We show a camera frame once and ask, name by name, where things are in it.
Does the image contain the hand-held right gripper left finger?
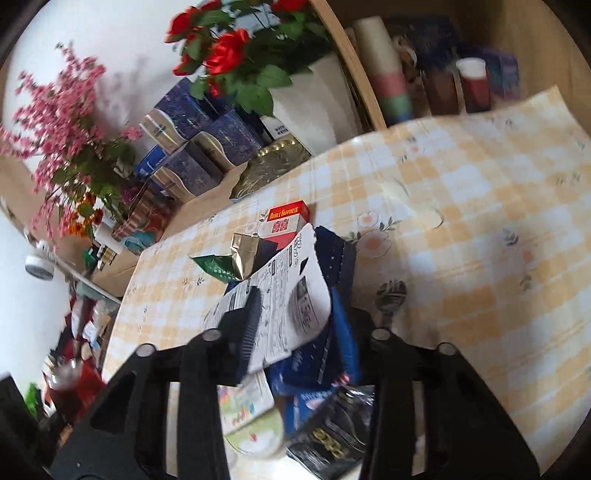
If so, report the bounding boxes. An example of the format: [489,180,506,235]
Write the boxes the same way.
[50,285,263,480]

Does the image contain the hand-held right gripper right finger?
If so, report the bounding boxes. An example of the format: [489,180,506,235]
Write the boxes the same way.
[353,308,541,480]

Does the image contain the blue cardboard box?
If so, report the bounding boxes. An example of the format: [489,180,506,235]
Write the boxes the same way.
[202,223,363,398]

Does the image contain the black plastic fork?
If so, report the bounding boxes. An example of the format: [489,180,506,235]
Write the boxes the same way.
[375,279,408,330]

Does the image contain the gold foil wrapper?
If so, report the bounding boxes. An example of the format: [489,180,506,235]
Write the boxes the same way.
[230,232,278,281]

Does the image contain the green foil wrapper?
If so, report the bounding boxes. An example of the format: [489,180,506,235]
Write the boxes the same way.
[191,255,241,283]

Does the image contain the colourful printed packet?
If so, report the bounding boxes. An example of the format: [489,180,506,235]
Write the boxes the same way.
[217,371,275,435]

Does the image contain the black snack packet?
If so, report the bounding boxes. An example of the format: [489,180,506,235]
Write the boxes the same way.
[284,385,377,474]

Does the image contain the red cigarette box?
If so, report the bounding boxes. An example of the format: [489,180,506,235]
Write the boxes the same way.
[257,200,311,241]

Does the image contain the white paper bowl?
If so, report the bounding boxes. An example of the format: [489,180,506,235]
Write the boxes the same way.
[224,408,289,460]

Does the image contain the translucent plastic spoon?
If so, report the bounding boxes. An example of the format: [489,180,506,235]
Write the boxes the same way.
[383,178,445,230]

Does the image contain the gold foil bag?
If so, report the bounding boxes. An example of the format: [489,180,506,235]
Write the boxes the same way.
[230,136,312,201]

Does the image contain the red striped box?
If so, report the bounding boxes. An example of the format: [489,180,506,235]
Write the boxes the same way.
[111,182,176,243]

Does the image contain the blue box with gold can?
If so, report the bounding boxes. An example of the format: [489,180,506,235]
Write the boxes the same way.
[189,110,264,174]
[152,150,220,204]
[140,78,218,151]

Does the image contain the white jar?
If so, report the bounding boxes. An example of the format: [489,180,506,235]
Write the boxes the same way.
[92,224,125,254]

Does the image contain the blue and white carton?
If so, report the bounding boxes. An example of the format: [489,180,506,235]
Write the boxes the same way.
[134,145,169,181]

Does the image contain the white and blue small box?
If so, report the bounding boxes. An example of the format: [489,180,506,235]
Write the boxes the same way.
[261,115,296,139]

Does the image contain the orange artificial flowers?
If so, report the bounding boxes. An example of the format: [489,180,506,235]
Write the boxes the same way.
[65,194,105,238]

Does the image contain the white flower pot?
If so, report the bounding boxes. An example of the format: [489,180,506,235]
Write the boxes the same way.
[268,53,363,155]

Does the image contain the white round device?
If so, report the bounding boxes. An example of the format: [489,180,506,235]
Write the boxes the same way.
[23,240,56,280]

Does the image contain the brown box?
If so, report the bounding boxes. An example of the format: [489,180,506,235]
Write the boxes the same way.
[418,65,462,116]

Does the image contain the red rose plant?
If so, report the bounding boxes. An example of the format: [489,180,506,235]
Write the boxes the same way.
[165,0,340,116]

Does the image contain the red cup with white rim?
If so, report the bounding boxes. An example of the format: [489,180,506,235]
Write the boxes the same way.
[455,58,492,114]

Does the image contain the pink artificial blossom branches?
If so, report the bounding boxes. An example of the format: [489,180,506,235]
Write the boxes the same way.
[0,42,144,241]

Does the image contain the wooden shelf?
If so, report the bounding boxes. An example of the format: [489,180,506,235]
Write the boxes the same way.
[308,0,591,132]

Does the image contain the stack of paper cups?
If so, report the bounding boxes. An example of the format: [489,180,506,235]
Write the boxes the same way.
[353,16,414,125]

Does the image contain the blue and purple box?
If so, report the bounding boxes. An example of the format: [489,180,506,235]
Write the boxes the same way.
[485,46,520,100]

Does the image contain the dark blue book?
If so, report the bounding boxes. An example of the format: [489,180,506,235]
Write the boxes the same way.
[392,16,467,70]

